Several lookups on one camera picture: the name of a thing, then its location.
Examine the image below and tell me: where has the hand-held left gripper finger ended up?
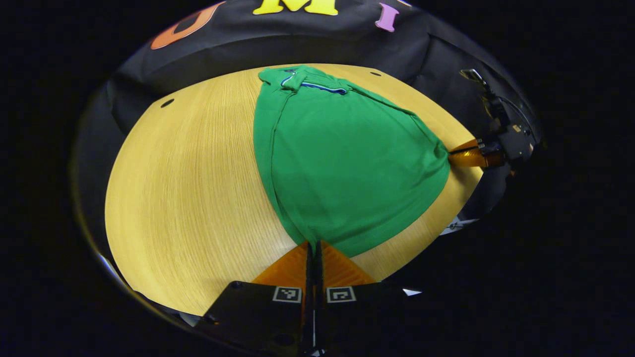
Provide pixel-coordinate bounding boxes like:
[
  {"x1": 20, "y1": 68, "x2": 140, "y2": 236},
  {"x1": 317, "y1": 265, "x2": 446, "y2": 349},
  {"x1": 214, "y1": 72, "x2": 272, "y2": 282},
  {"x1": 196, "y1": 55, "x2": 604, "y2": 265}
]
[
  {"x1": 316, "y1": 240, "x2": 422, "y2": 356},
  {"x1": 203, "y1": 241, "x2": 315, "y2": 357}
]

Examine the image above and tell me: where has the green T-shirt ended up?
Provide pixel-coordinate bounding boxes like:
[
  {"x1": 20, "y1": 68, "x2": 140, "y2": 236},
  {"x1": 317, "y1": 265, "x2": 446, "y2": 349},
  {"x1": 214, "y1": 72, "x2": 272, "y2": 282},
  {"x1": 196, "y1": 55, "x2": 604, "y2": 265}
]
[{"x1": 253, "y1": 64, "x2": 451, "y2": 258}]

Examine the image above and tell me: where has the black backdrop cloth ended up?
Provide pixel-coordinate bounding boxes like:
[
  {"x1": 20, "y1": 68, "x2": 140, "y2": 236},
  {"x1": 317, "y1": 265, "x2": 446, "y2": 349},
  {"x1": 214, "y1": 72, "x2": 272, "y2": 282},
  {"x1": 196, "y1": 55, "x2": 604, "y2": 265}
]
[{"x1": 73, "y1": 0, "x2": 544, "y2": 248}]

